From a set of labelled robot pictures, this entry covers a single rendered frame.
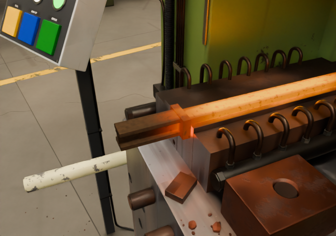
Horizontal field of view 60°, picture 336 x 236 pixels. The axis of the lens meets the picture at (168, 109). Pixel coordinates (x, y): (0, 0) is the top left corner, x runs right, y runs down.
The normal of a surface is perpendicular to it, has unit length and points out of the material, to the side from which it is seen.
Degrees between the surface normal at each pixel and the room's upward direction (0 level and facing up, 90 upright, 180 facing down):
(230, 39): 90
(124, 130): 0
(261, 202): 0
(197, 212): 0
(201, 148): 90
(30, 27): 60
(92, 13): 90
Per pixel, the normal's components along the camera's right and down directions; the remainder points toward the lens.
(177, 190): 0.00, -0.84
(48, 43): -0.57, -0.07
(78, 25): 0.75, 0.36
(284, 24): 0.40, 0.50
